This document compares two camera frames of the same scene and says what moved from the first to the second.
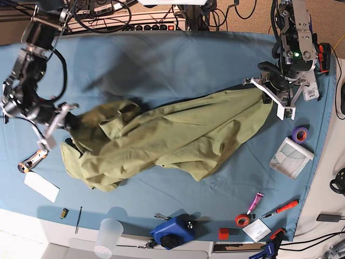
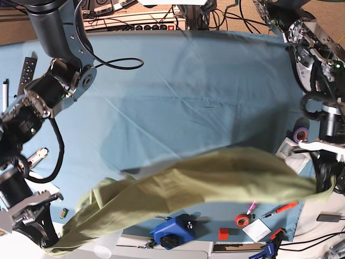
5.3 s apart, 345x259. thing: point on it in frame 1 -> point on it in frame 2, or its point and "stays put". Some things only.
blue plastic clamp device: [178, 230] stays put
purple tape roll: [300, 135] stays put
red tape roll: [242, 220] stays put
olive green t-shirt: [202, 135] -> [223, 175]
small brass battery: [64, 213] stays put
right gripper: [287, 98] -> [330, 147]
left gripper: [71, 121] -> [19, 204]
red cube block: [223, 233] stays put
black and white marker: [5, 101] stays put
